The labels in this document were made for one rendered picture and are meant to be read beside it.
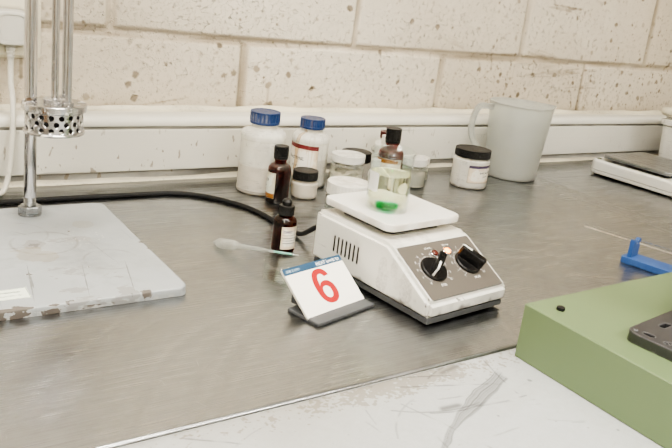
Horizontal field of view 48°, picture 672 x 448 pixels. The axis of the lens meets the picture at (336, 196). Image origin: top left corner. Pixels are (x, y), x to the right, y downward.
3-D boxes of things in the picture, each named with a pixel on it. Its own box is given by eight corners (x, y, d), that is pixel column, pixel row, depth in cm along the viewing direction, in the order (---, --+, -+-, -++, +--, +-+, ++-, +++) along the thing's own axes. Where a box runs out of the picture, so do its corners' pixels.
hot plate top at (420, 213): (462, 222, 89) (463, 215, 89) (389, 234, 82) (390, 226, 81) (393, 193, 98) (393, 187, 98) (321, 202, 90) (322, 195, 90)
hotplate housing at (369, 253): (504, 307, 86) (517, 242, 84) (425, 329, 78) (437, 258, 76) (375, 243, 102) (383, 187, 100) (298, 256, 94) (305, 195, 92)
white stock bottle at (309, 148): (307, 177, 132) (314, 113, 129) (332, 187, 128) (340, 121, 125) (279, 180, 128) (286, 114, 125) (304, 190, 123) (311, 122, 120)
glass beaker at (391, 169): (397, 222, 84) (407, 152, 82) (354, 210, 87) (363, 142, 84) (417, 211, 90) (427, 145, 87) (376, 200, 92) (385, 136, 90)
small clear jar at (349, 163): (326, 185, 129) (330, 147, 127) (359, 188, 129) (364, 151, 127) (327, 194, 123) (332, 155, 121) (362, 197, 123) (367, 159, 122)
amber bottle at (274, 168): (287, 199, 118) (293, 144, 115) (288, 205, 114) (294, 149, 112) (264, 196, 117) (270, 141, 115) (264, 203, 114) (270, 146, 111)
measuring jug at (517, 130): (474, 181, 144) (488, 104, 140) (448, 164, 156) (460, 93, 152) (558, 186, 149) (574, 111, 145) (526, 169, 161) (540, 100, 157)
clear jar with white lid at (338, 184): (311, 235, 102) (318, 179, 100) (338, 227, 107) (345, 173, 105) (346, 248, 99) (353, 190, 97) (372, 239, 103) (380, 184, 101)
